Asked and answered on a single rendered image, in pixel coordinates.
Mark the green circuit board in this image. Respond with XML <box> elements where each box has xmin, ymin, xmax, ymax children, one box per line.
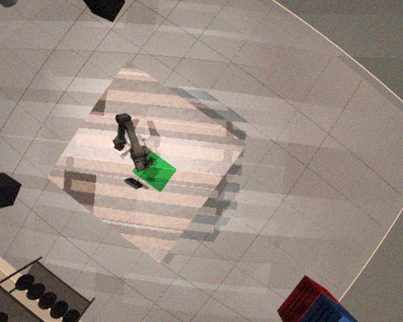
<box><xmin>132</xmin><ymin>151</ymin><xmax>177</xmax><ymax>192</ymax></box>

